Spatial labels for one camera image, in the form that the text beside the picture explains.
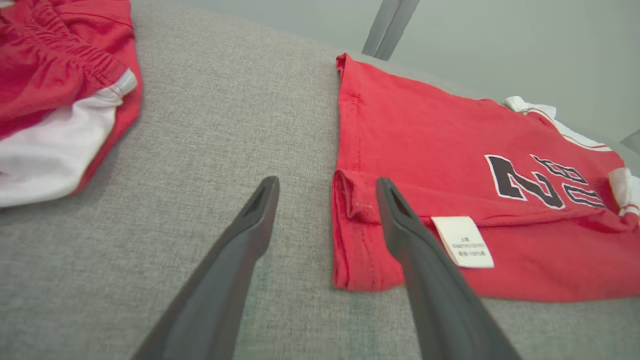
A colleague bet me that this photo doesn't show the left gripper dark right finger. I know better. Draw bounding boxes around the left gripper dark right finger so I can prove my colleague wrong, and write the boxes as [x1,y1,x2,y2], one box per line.
[375,177,524,360]

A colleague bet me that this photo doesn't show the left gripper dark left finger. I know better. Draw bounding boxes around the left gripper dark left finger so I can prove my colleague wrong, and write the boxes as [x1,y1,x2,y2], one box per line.
[131,175,281,360]

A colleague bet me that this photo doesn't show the red jersey with number print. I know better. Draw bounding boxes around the red jersey with number print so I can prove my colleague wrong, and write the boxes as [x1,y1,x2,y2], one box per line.
[332,52,640,304]

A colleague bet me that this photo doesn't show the red shorts with white panel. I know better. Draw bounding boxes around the red shorts with white panel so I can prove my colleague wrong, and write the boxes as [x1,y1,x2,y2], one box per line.
[0,0,144,209]

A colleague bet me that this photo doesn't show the grey metal post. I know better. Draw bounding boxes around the grey metal post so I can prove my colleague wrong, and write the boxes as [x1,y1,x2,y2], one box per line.
[362,0,421,62]

